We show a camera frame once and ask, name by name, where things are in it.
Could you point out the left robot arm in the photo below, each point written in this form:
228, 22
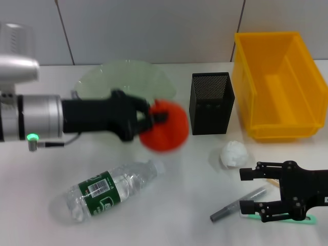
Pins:
30, 115

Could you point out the grey marker pen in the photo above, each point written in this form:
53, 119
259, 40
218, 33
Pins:
238, 202

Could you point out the black mesh pen holder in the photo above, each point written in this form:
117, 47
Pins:
211, 110

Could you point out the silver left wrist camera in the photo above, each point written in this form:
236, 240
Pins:
15, 66

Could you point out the orange fruit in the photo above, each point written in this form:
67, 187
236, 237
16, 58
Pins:
166, 135

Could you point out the water bottle with green label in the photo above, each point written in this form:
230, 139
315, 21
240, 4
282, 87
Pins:
102, 189

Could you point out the clear glass fruit plate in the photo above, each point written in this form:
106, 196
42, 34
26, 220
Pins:
123, 77

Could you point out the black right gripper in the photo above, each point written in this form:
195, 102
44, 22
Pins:
307, 187

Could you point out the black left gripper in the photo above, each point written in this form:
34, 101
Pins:
97, 115

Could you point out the beige eraser with barcode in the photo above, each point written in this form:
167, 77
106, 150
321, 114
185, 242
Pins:
273, 182

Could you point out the green utility knife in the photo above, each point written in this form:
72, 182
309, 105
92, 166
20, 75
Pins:
311, 220

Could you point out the yellow plastic storage bin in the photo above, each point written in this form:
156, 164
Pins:
276, 84

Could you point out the white paper ball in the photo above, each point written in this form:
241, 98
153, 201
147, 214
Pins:
233, 155

